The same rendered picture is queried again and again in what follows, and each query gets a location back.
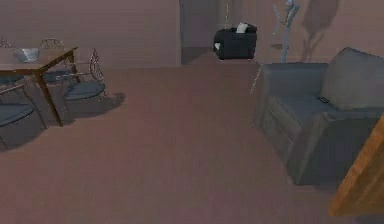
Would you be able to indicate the black bin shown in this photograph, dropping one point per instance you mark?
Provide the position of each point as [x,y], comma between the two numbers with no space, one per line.
[236,45]

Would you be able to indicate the white crumpled paper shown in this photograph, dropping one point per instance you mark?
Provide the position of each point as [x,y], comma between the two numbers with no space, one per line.
[242,28]

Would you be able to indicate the metal chair with grey seat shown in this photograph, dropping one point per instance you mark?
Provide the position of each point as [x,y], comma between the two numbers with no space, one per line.
[11,113]
[53,42]
[83,88]

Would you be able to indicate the grey armchair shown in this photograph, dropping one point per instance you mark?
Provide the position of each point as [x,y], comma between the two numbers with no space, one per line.
[316,113]

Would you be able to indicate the black remote control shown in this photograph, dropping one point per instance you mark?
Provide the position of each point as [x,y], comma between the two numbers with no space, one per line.
[322,99]

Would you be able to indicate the brown wooden dining table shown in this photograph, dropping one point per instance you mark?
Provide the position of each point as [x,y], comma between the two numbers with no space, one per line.
[43,61]

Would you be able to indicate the orange wooden furniture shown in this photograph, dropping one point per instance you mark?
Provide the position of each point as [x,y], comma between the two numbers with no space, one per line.
[363,176]

